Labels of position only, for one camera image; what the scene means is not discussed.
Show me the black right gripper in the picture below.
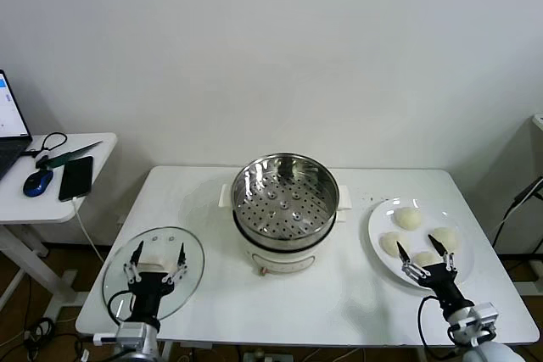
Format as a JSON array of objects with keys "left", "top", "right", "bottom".
[{"left": 396, "top": 234, "right": 474, "bottom": 316}]

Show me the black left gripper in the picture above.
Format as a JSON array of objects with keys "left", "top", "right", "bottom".
[{"left": 123, "top": 241, "right": 188, "bottom": 324}]

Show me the white steamed baozi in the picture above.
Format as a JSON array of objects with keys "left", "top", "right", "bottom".
[
  {"left": 378, "top": 231, "right": 404, "bottom": 256},
  {"left": 430, "top": 226, "right": 462, "bottom": 253},
  {"left": 394, "top": 207, "right": 424, "bottom": 231},
  {"left": 411, "top": 251, "right": 436, "bottom": 269}
]

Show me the round glass pot lid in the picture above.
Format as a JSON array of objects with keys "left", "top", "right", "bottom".
[{"left": 101, "top": 226, "right": 206, "bottom": 321}]

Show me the stainless steel steamer basket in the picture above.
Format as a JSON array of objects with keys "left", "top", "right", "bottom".
[{"left": 218, "top": 152, "right": 353, "bottom": 253}]

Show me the white round plate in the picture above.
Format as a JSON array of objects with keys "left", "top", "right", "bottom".
[{"left": 367, "top": 197, "right": 475, "bottom": 292}]

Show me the black smartphone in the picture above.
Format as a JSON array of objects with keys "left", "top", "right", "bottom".
[{"left": 58, "top": 155, "right": 94, "bottom": 203}]

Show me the white electric cooker base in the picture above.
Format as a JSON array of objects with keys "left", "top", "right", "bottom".
[{"left": 232, "top": 204, "right": 350, "bottom": 277}]

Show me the white side table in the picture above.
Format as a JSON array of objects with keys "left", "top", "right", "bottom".
[{"left": 0, "top": 131, "right": 118, "bottom": 320}]

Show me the white floor power strip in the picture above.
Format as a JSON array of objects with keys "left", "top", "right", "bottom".
[{"left": 242, "top": 348, "right": 294, "bottom": 362}]

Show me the blue computer mouse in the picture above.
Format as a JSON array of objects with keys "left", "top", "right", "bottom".
[{"left": 22, "top": 169, "right": 54, "bottom": 198}]

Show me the black laptop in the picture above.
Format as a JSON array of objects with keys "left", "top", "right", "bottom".
[{"left": 0, "top": 68, "right": 34, "bottom": 181}]

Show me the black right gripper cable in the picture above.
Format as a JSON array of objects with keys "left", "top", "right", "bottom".
[{"left": 417, "top": 296, "right": 463, "bottom": 361}]

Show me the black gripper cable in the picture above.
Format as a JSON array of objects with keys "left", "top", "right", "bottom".
[
  {"left": 107, "top": 289, "right": 137, "bottom": 324},
  {"left": 417, "top": 296, "right": 463, "bottom": 361}
]

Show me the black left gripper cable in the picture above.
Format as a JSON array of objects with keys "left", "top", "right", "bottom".
[{"left": 107, "top": 289, "right": 137, "bottom": 324}]

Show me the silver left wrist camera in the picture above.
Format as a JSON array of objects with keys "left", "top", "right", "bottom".
[{"left": 92, "top": 322, "right": 161, "bottom": 350}]

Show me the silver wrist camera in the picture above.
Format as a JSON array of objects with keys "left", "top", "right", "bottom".
[
  {"left": 92, "top": 322, "right": 161, "bottom": 350},
  {"left": 447, "top": 302, "right": 500, "bottom": 348}
]

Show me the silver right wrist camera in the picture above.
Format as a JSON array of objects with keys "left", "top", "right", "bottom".
[{"left": 447, "top": 302, "right": 500, "bottom": 348}]

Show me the white charging cable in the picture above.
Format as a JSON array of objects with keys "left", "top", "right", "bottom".
[{"left": 71, "top": 196, "right": 105, "bottom": 264}]

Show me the black cable with plug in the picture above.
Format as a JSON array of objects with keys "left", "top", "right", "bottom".
[{"left": 491, "top": 175, "right": 543, "bottom": 248}]

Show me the black floor cable bundle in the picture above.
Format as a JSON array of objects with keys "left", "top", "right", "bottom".
[{"left": 23, "top": 315, "right": 86, "bottom": 362}]

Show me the green handled knife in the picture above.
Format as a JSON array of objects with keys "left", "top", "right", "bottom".
[{"left": 36, "top": 140, "right": 104, "bottom": 170}]

